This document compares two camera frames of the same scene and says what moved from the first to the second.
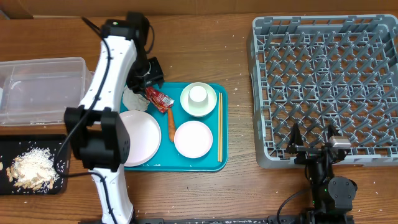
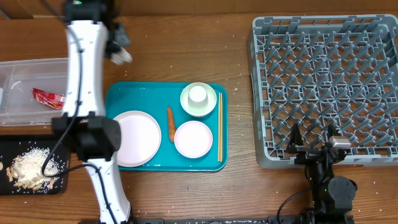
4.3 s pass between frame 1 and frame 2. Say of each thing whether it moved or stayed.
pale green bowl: stayed
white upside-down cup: stayed
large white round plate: stayed
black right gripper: stayed
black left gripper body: moved
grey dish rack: stayed
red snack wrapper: moved
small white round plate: stayed
